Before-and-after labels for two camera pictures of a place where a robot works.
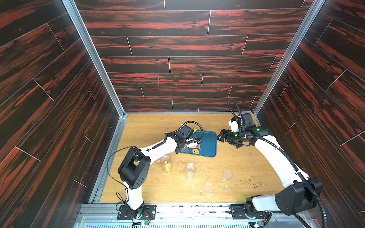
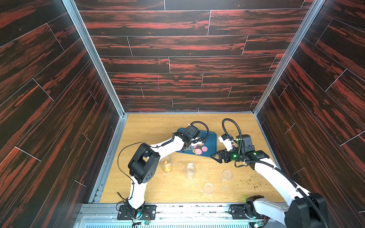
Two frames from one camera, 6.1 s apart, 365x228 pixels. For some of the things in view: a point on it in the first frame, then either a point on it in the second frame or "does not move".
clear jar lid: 227,174 does not move
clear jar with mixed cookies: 190,168 does not move
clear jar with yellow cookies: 166,160 does not move
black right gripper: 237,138 → 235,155
